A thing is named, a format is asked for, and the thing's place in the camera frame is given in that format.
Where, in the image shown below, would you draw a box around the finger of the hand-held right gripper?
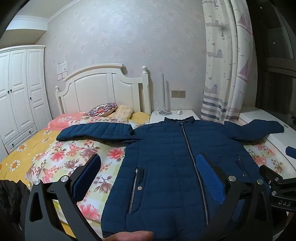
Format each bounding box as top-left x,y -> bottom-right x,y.
259,165 -> 286,186
285,146 -> 296,160

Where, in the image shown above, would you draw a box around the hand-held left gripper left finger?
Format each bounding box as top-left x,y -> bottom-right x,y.
24,153 -> 102,241

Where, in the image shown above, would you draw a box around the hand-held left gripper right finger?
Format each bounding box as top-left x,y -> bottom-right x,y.
196,154 -> 274,241

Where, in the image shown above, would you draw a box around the blue puffer jacket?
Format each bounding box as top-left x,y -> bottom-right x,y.
56,116 -> 285,240

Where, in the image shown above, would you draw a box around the person's left hand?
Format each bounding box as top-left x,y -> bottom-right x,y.
109,230 -> 155,241

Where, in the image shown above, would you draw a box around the floral quilt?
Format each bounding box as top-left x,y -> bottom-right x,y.
24,115 -> 290,241

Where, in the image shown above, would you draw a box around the pink floral pillow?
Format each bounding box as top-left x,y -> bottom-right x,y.
47,112 -> 88,129

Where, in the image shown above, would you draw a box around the purple patterned cushion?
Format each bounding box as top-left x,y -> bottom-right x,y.
87,103 -> 118,117

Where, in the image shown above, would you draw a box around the yellow daisy bedsheet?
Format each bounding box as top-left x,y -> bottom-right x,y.
0,128 -> 78,240

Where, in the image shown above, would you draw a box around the white nightstand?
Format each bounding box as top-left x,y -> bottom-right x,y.
149,110 -> 201,124

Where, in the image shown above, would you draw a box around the yellow pillow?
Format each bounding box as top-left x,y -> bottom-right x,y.
109,105 -> 134,120

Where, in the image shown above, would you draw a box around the dark furry cloth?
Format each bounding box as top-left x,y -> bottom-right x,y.
0,179 -> 31,241

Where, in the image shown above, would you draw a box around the white bed headboard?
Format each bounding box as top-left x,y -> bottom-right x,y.
55,64 -> 151,115

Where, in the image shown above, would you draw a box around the white pole lamp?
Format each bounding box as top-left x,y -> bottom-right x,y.
155,74 -> 172,116

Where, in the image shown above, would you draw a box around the dark window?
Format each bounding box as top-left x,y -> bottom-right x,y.
248,0 -> 296,114

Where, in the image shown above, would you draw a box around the white wardrobe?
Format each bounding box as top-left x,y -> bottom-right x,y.
0,45 -> 52,154

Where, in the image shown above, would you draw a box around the printed curtain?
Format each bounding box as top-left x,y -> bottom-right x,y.
201,0 -> 257,123

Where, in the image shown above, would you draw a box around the paper notices on wall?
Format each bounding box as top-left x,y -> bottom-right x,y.
57,59 -> 68,80

